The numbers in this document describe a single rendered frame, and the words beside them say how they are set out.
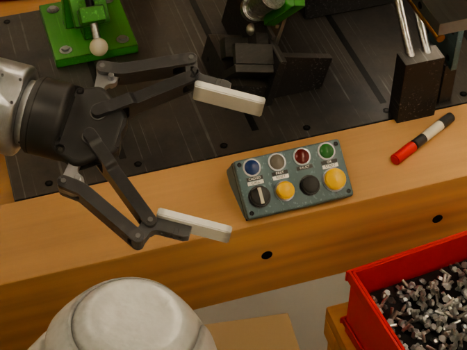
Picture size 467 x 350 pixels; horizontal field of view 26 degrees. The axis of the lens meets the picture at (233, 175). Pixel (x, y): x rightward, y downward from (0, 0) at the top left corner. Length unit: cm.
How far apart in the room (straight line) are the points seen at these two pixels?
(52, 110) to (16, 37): 73
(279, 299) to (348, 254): 96
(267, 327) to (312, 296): 122
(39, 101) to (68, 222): 43
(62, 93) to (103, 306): 21
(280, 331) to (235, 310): 118
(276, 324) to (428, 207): 35
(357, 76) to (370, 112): 8
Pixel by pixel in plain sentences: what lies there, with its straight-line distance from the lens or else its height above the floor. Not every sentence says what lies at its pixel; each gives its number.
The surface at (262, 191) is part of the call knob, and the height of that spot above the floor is 94.
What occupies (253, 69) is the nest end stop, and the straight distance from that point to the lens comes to 145.
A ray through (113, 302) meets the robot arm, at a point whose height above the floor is 121.
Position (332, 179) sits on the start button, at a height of 94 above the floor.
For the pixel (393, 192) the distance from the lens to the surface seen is 139.
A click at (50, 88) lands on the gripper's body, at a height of 128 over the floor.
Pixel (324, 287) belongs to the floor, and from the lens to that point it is 242.
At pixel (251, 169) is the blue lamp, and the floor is 95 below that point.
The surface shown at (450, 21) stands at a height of 113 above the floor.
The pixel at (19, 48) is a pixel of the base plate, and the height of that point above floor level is 90.
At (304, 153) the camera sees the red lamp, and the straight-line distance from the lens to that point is 135.
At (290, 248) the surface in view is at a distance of 139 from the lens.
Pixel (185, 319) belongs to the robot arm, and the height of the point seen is 120.
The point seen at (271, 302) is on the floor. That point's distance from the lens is 239.
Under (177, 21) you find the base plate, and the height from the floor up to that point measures 90.
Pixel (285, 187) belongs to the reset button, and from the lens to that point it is 132.
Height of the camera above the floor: 189
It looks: 45 degrees down
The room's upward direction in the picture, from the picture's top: straight up
